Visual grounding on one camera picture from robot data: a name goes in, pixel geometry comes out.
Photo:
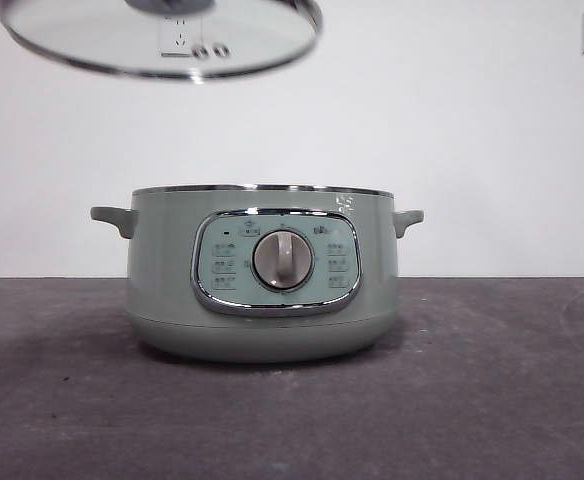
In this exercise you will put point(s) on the glass lid with green knob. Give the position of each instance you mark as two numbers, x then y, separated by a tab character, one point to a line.
97	35

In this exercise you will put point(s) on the sage green electric cooking pot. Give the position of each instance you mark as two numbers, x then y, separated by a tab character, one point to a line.
167	280

